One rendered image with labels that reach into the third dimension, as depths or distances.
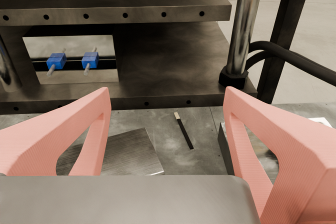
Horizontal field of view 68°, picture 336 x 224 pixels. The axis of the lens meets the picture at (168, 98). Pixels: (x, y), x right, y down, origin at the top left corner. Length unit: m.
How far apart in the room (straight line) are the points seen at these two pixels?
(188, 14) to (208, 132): 0.36
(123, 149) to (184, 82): 0.45
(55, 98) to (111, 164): 0.46
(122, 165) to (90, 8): 0.49
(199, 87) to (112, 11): 0.36
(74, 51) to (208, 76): 0.46
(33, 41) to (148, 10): 0.37
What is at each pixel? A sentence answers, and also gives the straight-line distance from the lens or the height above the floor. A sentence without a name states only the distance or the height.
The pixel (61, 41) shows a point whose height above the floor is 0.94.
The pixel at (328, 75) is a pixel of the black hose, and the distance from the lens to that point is 0.81.
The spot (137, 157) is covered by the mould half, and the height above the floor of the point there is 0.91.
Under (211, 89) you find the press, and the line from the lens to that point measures 0.85.
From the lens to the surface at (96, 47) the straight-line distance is 0.83.
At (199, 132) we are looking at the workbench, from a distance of 0.67.
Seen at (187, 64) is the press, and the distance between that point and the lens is 0.97.
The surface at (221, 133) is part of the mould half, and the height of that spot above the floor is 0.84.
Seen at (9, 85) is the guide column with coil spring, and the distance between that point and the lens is 0.96.
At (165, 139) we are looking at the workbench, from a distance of 0.64.
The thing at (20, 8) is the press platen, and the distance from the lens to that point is 0.87.
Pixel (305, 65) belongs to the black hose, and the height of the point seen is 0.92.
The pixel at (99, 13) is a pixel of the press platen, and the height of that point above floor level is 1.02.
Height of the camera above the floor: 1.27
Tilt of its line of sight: 38 degrees down
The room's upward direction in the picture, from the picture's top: straight up
